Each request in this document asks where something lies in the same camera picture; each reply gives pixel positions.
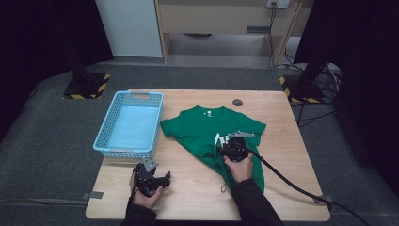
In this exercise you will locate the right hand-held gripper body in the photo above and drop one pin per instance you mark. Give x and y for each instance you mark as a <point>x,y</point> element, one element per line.
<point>236,149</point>

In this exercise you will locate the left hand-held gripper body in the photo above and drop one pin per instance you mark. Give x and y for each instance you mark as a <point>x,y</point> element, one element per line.
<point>146,179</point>

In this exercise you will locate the green printed t-shirt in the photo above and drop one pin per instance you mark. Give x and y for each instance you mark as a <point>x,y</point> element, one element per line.
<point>200,132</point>

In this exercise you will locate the person's left hand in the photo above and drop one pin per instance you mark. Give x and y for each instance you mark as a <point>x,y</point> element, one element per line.
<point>145,199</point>

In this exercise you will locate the person's right hand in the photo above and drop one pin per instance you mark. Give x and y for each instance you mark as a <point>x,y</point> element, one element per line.
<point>241,169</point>

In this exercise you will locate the dark round table grommet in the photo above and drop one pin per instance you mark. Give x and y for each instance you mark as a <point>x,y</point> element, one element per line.
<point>237,102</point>

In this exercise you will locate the light blue plastic basket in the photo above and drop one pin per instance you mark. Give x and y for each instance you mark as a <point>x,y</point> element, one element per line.
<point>133,127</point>

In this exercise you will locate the black stand with striped base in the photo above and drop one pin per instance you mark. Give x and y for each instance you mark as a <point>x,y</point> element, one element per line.
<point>302,89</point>
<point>86,84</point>

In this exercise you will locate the light wooden cabinet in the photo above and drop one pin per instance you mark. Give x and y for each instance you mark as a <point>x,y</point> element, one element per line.
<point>219,19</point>

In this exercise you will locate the white panel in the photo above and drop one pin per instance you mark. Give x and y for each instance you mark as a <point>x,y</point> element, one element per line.
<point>128,28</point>

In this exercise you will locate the black curtain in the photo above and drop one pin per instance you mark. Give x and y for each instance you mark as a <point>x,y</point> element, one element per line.
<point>360,62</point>
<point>37,40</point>

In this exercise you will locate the grey table bracket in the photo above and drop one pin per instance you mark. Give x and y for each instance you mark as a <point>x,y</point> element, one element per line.
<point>326,198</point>
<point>92,195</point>

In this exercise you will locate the white wall power socket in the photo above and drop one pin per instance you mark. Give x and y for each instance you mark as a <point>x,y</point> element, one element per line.
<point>278,3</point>

